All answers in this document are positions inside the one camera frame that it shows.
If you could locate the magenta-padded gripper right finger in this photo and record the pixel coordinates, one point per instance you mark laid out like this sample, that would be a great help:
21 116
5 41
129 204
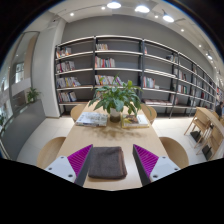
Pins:
160 166

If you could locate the green potted plant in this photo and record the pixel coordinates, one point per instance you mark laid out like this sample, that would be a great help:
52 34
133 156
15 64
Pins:
115 96

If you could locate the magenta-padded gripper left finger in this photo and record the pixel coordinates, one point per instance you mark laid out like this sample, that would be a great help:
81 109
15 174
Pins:
63 166

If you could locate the person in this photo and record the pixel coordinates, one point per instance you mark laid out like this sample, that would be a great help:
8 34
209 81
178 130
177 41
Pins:
219 109

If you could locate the light wooden table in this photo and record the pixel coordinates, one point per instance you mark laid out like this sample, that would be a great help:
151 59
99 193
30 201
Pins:
216 133

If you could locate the ceiling lights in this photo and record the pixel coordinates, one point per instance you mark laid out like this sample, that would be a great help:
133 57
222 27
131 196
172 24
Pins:
114 5

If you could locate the zigzag-patterned towel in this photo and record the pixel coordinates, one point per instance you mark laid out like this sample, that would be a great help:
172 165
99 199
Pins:
107 161

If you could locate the green-covered book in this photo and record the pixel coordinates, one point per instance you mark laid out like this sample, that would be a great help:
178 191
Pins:
133 120

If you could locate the small background potted plant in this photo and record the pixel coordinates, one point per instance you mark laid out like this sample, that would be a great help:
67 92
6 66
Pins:
32 95

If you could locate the tall grey bookshelf unit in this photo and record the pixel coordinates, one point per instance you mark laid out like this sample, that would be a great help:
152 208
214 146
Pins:
126 60

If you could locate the slatted wooden chair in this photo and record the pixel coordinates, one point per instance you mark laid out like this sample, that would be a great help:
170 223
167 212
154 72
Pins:
200 121

